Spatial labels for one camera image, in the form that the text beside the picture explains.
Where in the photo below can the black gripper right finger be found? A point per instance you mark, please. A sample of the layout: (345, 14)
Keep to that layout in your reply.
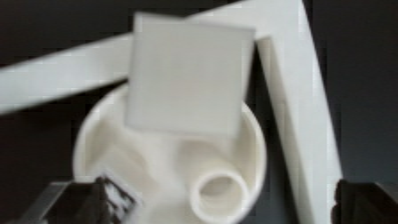
(367, 203)

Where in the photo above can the white U-shaped fence wall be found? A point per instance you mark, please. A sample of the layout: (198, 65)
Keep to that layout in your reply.
(91, 66)

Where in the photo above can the white round stool seat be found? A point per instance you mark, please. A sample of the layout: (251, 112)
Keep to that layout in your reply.
(182, 179)

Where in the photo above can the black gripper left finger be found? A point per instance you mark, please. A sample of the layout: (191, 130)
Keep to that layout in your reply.
(72, 203)

